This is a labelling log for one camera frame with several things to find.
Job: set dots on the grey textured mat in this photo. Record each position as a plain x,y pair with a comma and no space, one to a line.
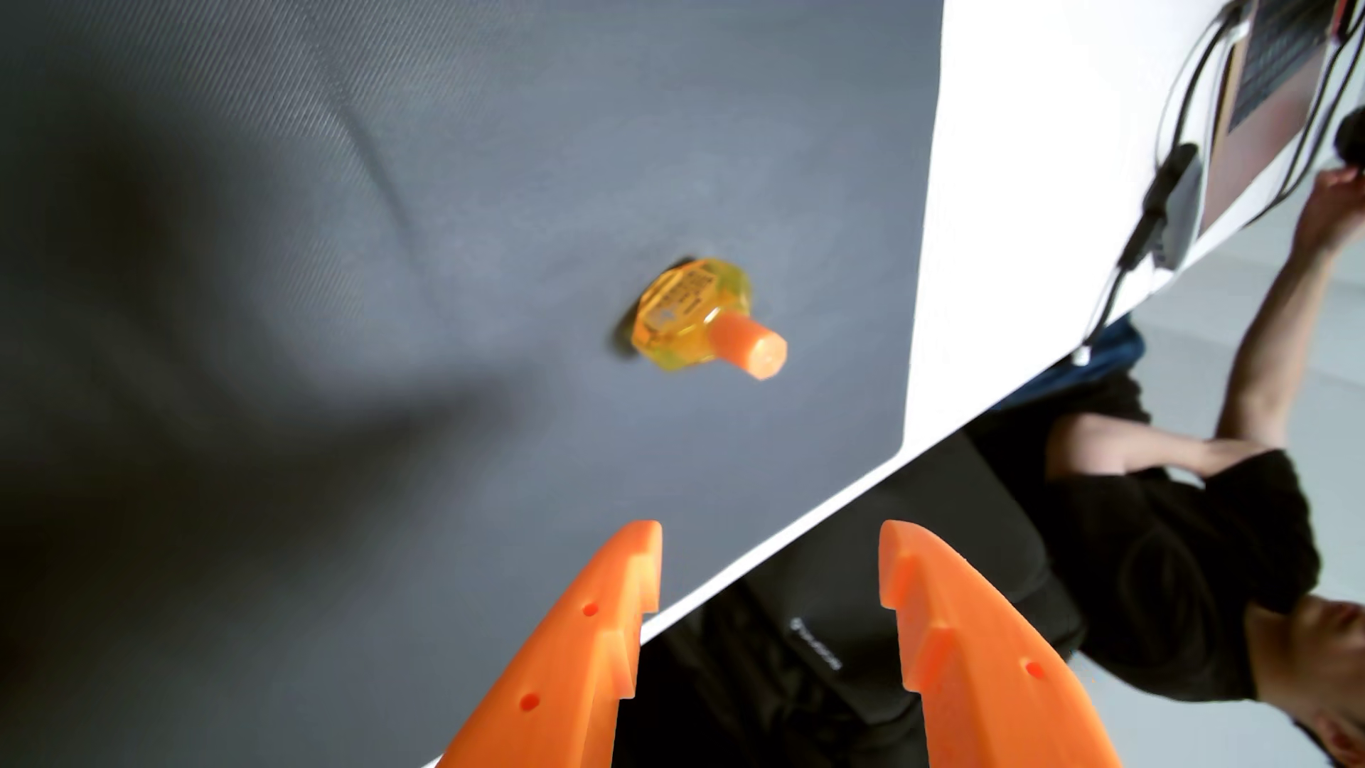
267,213

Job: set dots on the silver laptop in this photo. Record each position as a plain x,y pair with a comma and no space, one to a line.
1258,96

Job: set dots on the person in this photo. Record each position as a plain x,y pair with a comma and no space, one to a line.
1173,576

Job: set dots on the blue fabric item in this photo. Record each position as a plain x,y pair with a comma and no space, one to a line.
1098,363

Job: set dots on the black bag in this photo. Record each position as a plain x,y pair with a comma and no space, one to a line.
832,640

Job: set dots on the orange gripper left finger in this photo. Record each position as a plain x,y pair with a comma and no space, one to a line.
576,661

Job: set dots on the yellow eyedrop bottle orange cap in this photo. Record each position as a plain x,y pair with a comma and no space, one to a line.
688,315

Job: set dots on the person's hand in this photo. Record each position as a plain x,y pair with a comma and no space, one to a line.
1333,208

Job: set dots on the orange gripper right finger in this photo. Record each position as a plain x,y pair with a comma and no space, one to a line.
992,672

